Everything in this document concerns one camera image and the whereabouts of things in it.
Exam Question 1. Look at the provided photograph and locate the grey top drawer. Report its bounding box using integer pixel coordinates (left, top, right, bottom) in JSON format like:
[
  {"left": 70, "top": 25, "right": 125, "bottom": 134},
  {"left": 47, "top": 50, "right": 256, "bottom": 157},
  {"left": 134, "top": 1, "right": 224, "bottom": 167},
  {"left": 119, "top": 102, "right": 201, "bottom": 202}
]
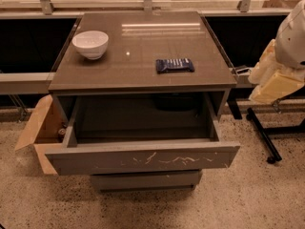
[{"left": 46, "top": 94, "right": 240, "bottom": 175}]

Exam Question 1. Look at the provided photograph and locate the white ceramic bowl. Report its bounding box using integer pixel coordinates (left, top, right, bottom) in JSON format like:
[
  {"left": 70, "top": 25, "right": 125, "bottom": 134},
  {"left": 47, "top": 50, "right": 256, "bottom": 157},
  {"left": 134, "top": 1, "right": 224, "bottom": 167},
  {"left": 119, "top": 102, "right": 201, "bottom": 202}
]
[{"left": 72, "top": 31, "right": 109, "bottom": 60}]

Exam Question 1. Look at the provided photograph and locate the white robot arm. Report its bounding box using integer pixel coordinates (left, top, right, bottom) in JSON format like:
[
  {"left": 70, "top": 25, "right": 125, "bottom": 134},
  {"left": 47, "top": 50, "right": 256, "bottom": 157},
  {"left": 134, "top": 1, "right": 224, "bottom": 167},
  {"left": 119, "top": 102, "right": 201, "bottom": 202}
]
[{"left": 248, "top": 0, "right": 305, "bottom": 104}]

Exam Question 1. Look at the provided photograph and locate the small black device on ledge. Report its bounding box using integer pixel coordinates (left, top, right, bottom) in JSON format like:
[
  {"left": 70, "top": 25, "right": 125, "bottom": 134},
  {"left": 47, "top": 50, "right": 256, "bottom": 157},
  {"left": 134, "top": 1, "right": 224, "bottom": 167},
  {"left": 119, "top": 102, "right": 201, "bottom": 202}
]
[{"left": 234, "top": 65, "right": 250, "bottom": 74}]

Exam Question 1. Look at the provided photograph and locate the grey drawer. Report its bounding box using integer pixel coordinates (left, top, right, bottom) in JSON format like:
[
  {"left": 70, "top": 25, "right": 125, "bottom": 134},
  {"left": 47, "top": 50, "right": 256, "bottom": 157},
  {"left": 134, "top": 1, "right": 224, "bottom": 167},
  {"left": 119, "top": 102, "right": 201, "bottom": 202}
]
[
  {"left": 91, "top": 170, "right": 202, "bottom": 192},
  {"left": 46, "top": 94, "right": 240, "bottom": 175}
]

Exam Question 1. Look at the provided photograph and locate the blue snack packet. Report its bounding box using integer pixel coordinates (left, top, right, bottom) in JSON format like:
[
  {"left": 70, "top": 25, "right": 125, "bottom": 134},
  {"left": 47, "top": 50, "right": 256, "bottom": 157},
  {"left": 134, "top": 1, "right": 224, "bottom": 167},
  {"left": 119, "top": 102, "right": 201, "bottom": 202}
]
[{"left": 155, "top": 58, "right": 194, "bottom": 73}]

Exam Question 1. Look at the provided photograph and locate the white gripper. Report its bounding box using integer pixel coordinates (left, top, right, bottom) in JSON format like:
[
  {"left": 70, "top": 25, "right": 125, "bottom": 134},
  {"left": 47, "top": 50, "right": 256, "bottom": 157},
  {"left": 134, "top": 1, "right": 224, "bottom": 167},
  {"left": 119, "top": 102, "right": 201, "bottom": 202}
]
[{"left": 248, "top": 39, "right": 304, "bottom": 104}]

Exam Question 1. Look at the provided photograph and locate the open cardboard box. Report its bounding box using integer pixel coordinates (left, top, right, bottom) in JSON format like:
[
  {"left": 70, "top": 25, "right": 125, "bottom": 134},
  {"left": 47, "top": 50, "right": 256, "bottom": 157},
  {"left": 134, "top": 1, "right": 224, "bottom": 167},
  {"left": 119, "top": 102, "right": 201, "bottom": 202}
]
[{"left": 15, "top": 94, "right": 64, "bottom": 175}]

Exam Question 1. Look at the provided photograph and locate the grey lower drawer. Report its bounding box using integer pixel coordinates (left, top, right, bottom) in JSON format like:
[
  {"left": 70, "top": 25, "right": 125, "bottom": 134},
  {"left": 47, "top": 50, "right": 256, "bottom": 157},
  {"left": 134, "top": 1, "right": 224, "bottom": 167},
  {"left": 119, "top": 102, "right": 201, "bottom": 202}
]
[{"left": 91, "top": 170, "right": 202, "bottom": 192}]

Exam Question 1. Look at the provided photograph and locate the grey drawer cabinet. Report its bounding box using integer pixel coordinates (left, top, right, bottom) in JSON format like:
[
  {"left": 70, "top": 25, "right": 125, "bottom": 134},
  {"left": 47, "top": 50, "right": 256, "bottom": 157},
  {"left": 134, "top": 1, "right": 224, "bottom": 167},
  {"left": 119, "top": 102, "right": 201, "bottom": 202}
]
[{"left": 48, "top": 10, "right": 238, "bottom": 193}]

